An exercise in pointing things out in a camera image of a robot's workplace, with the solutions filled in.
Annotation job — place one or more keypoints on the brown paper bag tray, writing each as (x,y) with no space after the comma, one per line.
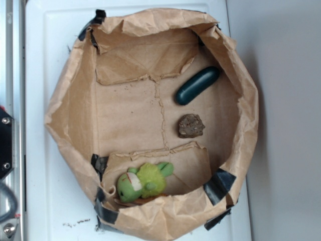
(114,108)

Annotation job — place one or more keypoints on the silver metal rail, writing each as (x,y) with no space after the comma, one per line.
(13,197)

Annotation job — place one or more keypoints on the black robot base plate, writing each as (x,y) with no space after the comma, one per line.
(6,143)

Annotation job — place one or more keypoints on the brown grey rock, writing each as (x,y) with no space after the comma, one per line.
(190,126)

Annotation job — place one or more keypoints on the green plush toy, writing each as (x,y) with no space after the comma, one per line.
(144,182)

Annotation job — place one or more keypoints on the white plastic tray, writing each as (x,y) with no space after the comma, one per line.
(57,207)

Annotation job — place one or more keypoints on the dark green oblong case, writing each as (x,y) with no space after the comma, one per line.
(196,85)

